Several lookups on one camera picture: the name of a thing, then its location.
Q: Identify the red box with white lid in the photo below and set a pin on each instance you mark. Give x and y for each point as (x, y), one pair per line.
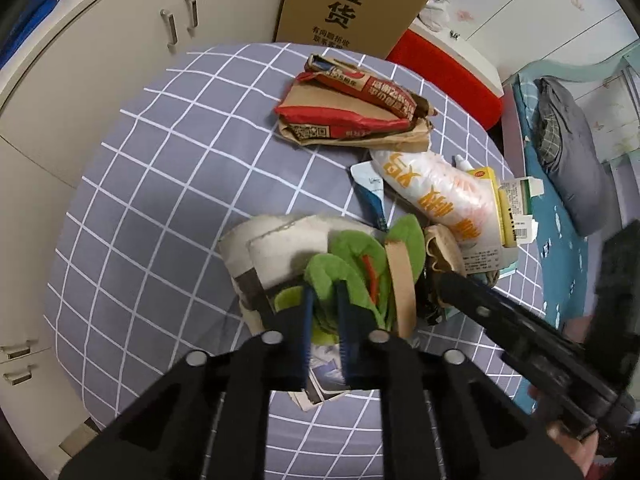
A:
(450, 75)

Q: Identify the printed paper bag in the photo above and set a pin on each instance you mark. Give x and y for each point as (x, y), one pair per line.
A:
(280, 255)

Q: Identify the white cabinet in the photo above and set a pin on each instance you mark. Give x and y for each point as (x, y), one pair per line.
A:
(100, 60)

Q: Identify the green felt piece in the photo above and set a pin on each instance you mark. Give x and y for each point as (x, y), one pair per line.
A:
(350, 255)

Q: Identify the blue bag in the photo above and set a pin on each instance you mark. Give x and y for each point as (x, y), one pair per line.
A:
(30, 5)

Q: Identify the yellow and green carton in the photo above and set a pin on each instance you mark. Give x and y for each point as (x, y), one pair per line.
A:
(510, 210)

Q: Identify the brown paper strip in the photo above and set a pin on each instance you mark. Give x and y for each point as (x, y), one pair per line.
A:
(400, 285)

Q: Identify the white plastic bag orange print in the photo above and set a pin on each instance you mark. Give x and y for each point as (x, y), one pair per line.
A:
(440, 195)

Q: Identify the grey pillow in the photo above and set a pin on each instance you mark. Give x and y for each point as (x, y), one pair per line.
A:
(575, 160)

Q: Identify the teal bed sheet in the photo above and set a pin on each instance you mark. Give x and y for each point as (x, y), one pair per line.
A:
(555, 270)

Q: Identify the grey checked tablecloth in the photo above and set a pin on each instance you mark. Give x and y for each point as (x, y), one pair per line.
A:
(175, 185)

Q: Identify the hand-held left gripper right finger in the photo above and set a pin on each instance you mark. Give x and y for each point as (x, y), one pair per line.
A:
(347, 330)

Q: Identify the crumpled brown paper cup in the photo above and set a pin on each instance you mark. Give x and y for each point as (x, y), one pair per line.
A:
(442, 250)

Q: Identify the person's right hand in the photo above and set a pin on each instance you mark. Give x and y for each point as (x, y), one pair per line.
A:
(570, 452)

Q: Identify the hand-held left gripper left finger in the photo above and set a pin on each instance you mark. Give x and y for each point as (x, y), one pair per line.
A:
(306, 330)

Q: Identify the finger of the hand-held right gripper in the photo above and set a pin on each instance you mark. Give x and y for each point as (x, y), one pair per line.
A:
(500, 315)

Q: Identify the large cardboard box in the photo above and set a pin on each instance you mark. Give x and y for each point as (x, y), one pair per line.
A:
(350, 10)

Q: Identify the red and brown paper bag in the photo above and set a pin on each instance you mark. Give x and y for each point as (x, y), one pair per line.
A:
(350, 105)

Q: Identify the blue and white wrapper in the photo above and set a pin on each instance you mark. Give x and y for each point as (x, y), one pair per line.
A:
(367, 190)

